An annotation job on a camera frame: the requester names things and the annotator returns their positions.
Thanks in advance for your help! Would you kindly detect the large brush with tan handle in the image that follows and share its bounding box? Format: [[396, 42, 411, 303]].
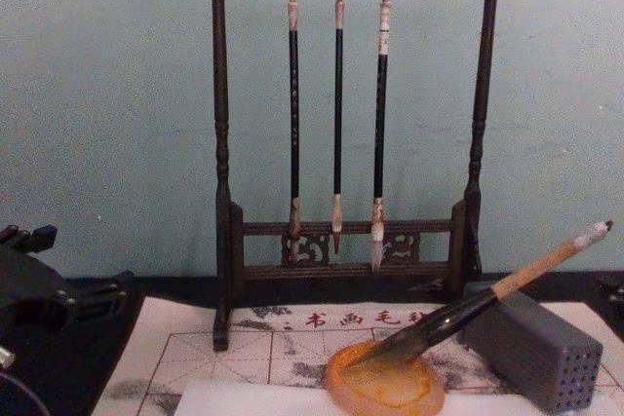
[[349, 219, 615, 369]]

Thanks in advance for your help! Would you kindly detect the white felt mat, red grid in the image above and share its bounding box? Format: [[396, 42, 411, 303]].
[[96, 294, 624, 416]]

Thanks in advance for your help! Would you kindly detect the thin black brush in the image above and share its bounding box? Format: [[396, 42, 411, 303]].
[[331, 0, 348, 256]]

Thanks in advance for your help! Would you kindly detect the white paper sheet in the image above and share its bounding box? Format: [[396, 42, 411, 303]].
[[173, 378, 553, 416]]

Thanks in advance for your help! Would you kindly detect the orange round ink dish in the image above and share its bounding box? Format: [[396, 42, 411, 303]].
[[325, 340, 448, 416]]

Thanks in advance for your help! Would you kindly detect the black table cloth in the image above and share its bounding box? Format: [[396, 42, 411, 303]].
[[0, 270, 624, 416]]

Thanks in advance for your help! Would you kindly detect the black brush with brown tip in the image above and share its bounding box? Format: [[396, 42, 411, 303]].
[[286, 0, 305, 266]]

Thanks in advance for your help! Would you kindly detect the black brush with white tip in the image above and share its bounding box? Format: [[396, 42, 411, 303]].
[[370, 0, 394, 276]]

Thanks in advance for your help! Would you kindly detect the thin dark cable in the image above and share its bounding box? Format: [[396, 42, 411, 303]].
[[0, 370, 51, 416]]

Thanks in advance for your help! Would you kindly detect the grey block with holes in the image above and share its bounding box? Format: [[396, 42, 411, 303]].
[[461, 281, 605, 415]]

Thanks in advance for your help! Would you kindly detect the dark carved wooden brush rack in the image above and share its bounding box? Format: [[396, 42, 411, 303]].
[[165, 0, 552, 353]]

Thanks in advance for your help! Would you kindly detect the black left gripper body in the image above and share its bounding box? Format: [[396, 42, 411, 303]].
[[0, 246, 79, 340]]

